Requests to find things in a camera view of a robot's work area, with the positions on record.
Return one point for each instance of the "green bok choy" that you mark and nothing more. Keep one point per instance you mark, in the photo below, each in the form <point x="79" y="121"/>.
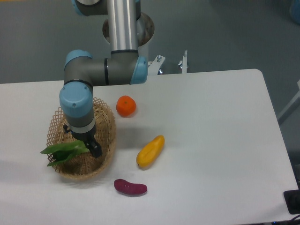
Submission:
<point x="62" y="152"/>

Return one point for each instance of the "white clamp post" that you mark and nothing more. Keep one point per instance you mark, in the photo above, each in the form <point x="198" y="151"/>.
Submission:
<point x="183" y="64"/>

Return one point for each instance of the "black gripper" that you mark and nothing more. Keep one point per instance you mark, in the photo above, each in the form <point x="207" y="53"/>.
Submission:
<point x="87" y="137"/>

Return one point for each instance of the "white metal bracket frame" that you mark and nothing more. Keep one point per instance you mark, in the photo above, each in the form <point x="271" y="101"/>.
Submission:
<point x="155" y="66"/>

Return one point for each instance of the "orange tangerine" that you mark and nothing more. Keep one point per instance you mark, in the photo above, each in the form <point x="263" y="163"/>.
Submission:
<point x="125" y="106"/>

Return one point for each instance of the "purple sweet potato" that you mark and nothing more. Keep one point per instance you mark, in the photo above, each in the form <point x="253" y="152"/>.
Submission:
<point x="128" y="188"/>

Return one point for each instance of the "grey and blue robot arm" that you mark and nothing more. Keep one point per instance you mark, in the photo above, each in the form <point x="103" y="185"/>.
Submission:
<point x="82" y="72"/>

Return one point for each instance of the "black device at table edge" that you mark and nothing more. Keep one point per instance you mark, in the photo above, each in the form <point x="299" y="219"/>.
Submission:
<point x="292" y="200"/>

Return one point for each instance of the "yellow mango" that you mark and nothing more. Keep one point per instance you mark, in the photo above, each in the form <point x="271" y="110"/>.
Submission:
<point x="150" y="152"/>

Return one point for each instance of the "woven wicker basket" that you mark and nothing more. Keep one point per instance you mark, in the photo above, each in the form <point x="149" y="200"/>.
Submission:
<point x="85" y="166"/>

